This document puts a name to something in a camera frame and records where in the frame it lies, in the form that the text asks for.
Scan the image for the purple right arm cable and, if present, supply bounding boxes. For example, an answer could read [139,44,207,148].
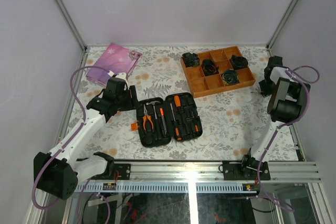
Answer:
[256,66,321,213]

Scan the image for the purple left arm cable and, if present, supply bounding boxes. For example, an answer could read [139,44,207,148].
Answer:
[31,66,113,224]

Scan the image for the black plastic tool case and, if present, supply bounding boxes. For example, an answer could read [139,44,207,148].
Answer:
[131,92,203,148]

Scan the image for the orange compartment tray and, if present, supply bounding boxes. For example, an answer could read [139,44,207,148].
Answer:
[181,46,256,98]

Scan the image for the black rolled tape far left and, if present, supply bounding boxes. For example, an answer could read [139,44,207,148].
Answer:
[182,52,200,67]

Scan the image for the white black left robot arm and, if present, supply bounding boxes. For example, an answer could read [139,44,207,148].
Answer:
[33,73,136,200]

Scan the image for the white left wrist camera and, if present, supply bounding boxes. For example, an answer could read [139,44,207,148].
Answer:
[107,71,128,81]

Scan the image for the black orange handled screwdriver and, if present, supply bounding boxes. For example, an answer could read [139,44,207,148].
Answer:
[170,103,182,141]

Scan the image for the black rolled tape centre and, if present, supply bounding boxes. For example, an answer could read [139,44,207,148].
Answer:
[201,59,219,76]

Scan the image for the purple folded cloth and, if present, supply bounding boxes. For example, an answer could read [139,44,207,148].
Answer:
[86,44,142,87]

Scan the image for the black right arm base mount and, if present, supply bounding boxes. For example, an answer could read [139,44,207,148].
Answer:
[219,154,271,181]

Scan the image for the small steel hammer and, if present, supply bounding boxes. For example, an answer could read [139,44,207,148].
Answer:
[146,101,160,119]

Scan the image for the black rolled tape far right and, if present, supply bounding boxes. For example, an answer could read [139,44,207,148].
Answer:
[230,55,248,70]

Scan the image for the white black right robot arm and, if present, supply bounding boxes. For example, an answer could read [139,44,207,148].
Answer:
[239,56,311,179]

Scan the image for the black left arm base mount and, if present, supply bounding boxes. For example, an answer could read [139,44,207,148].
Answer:
[91,163,131,180]

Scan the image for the small black orange case screwdriver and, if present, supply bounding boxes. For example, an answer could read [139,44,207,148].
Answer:
[193,116,200,132]

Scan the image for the aluminium front rail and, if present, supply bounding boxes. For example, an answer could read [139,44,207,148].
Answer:
[127,161,321,183]

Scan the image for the orange black long-nose pliers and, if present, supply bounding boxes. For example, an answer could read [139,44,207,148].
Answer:
[143,105,154,132]

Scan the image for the black green rolled tape front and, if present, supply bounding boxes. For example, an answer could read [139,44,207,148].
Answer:
[221,69,239,86]

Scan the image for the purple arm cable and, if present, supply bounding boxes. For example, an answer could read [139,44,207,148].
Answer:
[31,66,113,224]
[256,66,321,213]

